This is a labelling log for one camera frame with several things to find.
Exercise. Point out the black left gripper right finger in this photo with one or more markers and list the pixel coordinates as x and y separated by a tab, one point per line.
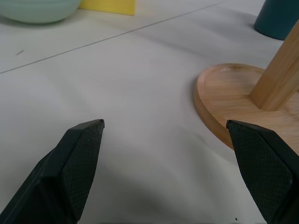
264	168

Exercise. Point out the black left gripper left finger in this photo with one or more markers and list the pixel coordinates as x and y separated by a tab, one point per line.
70	168

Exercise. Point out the wooden stand with post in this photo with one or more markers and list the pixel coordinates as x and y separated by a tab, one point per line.
245	98

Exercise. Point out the dark teal cup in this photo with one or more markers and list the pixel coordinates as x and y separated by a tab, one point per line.
275	18

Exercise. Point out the pale green bowl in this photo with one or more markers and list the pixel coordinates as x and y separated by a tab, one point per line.
37	10

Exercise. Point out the yellow block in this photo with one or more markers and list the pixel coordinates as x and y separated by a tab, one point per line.
112	7

